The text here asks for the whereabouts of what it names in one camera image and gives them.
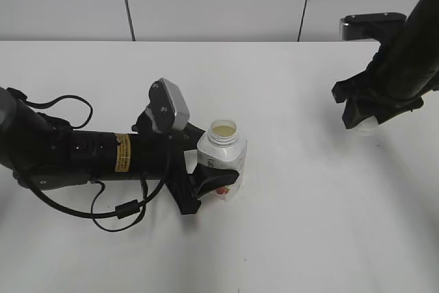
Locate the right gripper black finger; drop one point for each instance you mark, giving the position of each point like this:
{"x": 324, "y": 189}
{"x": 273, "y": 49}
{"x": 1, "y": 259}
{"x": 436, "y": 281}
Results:
{"x": 356, "y": 110}
{"x": 386, "y": 113}

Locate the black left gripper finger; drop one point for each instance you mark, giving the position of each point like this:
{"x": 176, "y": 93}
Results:
{"x": 191, "y": 135}
{"x": 206, "y": 179}

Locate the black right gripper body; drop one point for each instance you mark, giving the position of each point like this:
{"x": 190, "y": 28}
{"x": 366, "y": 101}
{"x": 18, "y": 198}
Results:
{"x": 388, "y": 80}

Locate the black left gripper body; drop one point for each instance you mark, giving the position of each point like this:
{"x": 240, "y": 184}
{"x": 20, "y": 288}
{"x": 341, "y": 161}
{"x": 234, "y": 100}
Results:
{"x": 161, "y": 156}

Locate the white plastic bottle cap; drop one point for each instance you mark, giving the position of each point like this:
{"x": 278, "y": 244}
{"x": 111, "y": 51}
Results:
{"x": 367, "y": 126}

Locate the white yili changqing yogurt bottle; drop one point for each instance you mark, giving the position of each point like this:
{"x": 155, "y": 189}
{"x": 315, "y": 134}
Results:
{"x": 223, "y": 153}

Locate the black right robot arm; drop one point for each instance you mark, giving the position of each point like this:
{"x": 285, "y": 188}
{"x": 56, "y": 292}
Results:
{"x": 419, "y": 34}

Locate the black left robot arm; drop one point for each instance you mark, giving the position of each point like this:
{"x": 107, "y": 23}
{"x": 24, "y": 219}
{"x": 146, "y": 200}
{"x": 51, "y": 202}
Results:
{"x": 46, "y": 153}

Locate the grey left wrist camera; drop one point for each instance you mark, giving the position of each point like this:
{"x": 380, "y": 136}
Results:
{"x": 167, "y": 108}

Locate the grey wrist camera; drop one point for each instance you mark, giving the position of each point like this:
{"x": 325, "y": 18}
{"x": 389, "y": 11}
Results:
{"x": 377, "y": 26}
{"x": 167, "y": 108}

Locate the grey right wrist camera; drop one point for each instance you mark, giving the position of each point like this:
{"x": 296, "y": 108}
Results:
{"x": 377, "y": 26}

